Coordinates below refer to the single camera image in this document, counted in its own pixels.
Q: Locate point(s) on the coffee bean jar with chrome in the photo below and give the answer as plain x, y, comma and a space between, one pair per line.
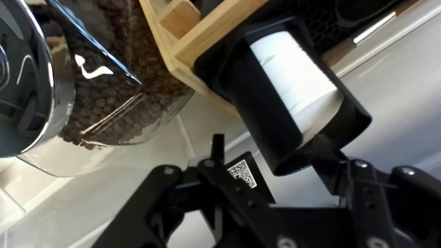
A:
101, 96

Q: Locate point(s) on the wooden stand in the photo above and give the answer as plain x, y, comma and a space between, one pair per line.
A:
207, 32

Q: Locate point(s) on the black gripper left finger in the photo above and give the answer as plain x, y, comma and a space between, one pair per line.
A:
152, 207

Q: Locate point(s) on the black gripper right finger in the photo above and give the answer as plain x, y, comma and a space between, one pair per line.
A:
367, 201

